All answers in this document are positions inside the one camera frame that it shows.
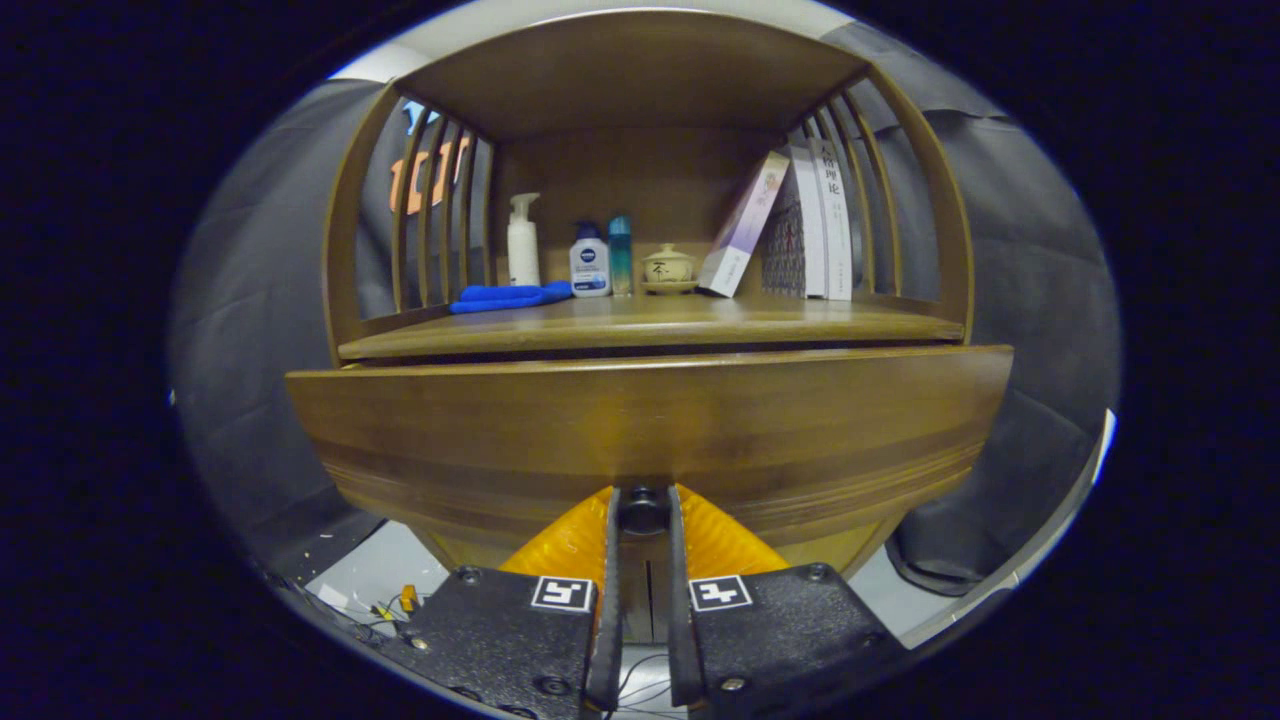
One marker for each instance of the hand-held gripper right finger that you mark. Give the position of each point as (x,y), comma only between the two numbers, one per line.
(785,640)

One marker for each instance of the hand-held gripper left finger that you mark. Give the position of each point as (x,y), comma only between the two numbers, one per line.
(505,640)

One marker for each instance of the wooden drawer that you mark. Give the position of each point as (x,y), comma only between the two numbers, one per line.
(640,420)

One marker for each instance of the wooden countertop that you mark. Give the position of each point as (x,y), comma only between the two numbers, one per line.
(650,325)

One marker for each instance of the wooden cabinet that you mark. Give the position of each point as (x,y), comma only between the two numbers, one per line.
(640,80)

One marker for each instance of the blue folded cloth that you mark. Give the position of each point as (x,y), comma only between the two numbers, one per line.
(510,297)

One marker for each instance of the white lotion bottle blue cap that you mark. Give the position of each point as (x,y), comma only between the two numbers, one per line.
(590,265)

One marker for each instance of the cream lidded tea cup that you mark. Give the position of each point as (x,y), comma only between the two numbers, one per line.
(669,268)

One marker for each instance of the dark patterned book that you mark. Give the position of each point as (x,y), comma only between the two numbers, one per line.
(783,250)

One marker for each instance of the white pump bottle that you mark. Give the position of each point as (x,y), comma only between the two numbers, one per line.
(523,250)

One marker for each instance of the teal slim bottle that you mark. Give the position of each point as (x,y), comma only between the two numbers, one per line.
(620,260)

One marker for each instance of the white book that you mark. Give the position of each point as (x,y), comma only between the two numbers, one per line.
(812,230)
(837,220)

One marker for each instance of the purple cover book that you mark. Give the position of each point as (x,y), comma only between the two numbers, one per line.
(742,230)

